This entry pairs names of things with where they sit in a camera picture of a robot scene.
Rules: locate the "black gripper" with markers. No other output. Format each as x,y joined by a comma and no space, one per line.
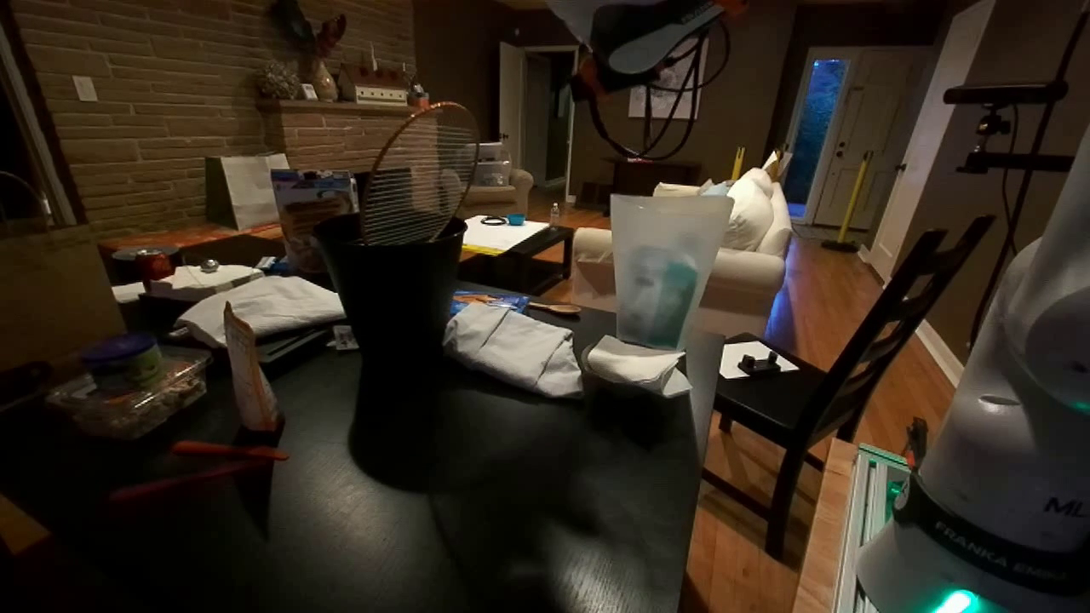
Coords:
593,71

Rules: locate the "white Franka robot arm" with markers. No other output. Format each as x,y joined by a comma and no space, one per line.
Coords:
1011,430

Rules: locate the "clear frosted plastic bucket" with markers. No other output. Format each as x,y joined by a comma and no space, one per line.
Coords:
684,231

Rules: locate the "black metal bucket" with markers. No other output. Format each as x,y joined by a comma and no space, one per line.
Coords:
393,343

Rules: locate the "beige armchair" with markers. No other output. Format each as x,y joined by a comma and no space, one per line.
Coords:
495,187

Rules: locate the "round mesh hoop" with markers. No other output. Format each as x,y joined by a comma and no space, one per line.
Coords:
454,147

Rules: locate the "white sofa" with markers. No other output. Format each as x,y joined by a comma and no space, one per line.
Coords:
751,227

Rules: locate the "teal item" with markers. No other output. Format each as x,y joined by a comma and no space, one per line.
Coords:
669,295

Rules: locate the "white glass door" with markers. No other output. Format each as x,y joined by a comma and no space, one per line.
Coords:
827,125

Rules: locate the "mantel vase with plant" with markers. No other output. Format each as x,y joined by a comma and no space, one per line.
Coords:
321,71

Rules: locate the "white crumpled cloth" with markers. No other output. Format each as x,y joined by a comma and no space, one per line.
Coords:
512,348

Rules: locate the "white folded napkin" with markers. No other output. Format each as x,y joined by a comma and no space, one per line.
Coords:
636,365

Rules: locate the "colourful printed box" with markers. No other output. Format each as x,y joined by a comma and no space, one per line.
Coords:
310,196

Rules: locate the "white paper sheet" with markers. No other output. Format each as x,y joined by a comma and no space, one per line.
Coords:
736,356

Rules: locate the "white cardboard box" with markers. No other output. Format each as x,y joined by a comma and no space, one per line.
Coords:
252,187

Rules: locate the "black wooden chair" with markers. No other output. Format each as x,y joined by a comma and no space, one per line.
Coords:
795,404

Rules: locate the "white paper stack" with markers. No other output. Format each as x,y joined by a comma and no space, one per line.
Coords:
260,308

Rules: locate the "wooden hearth bench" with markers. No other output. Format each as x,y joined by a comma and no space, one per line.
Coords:
193,240

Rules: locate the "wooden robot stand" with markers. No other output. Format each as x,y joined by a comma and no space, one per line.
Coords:
820,532

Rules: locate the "red stick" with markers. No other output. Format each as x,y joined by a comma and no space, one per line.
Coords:
182,482
224,450

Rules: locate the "blue lidded jar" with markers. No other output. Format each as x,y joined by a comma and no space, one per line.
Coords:
124,362

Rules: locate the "clear plastic food box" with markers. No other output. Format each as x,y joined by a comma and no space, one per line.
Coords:
136,409

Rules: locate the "brown cardboard box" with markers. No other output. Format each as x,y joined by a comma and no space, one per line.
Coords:
47,297

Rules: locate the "framed wall picture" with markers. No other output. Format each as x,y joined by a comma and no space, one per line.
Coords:
684,95

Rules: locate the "black camera stand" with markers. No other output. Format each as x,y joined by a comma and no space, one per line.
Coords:
1005,92

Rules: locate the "white light switch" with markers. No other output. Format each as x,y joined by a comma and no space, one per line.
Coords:
86,88

